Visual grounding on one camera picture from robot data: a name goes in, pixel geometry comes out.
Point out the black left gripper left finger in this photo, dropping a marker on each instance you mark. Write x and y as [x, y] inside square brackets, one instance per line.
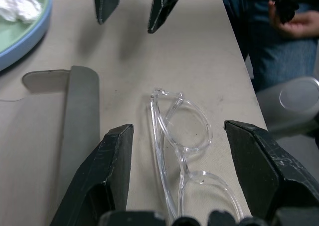
[104, 171]

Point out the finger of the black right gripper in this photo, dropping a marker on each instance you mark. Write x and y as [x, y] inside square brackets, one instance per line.
[164, 6]
[107, 1]

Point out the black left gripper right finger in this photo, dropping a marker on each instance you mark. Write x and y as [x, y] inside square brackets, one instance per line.
[259, 166]

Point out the black handheld device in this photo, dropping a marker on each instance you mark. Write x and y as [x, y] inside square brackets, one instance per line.
[286, 9]

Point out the grey glasses case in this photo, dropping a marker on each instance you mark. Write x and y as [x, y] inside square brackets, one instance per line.
[81, 106]

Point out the clear plastic glasses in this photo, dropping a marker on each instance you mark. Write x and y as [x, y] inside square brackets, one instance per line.
[181, 161]

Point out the person's bare hand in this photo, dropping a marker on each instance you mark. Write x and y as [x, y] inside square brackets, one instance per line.
[302, 24]

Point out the silver round robot body part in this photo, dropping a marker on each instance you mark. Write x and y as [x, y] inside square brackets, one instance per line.
[281, 111]

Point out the white crumpled tissue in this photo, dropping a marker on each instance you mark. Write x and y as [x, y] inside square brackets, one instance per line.
[17, 4]

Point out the green plate with blue rim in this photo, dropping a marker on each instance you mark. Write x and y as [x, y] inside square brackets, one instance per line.
[17, 39]

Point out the person in blue jeans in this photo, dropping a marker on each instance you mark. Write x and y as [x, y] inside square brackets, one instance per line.
[279, 56]

